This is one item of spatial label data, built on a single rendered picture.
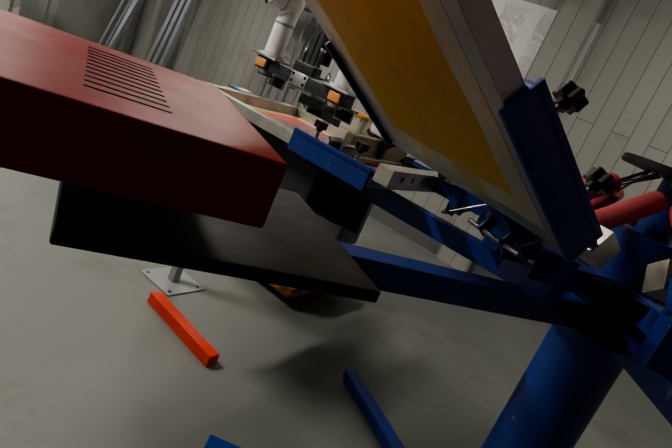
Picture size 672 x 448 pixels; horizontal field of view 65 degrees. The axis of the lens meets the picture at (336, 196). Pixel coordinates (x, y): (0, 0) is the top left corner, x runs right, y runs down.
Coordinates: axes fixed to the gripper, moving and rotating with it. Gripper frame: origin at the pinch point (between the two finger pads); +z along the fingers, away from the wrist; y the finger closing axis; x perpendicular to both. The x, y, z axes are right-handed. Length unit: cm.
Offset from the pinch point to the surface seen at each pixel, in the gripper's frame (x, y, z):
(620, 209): 28, -76, -17
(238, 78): -296, 363, 40
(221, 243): 105, -40, 7
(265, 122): 29.1, 25.5, 4.1
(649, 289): 64, -87, -10
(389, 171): 34.2, -24.2, -1.7
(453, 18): 101, -56, -32
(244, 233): 98, -37, 7
